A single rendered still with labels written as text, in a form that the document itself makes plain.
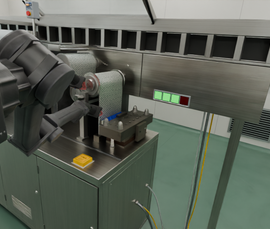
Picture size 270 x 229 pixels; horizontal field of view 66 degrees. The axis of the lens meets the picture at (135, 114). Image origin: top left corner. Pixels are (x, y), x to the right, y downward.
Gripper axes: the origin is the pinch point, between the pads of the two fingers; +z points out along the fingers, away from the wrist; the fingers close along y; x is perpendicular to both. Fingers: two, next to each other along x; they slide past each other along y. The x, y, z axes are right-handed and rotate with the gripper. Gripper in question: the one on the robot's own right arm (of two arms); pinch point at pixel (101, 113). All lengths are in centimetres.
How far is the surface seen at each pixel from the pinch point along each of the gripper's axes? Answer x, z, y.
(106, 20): 63, 0, -23
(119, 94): 16.8, 11.4, 0.3
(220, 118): 65, 265, 40
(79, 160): -26.8, -17.7, 10.0
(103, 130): -8.8, -2.5, 7.7
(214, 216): -45, 77, 76
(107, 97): 10.6, -0.1, 0.3
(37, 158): -38.7, -11.7, -25.3
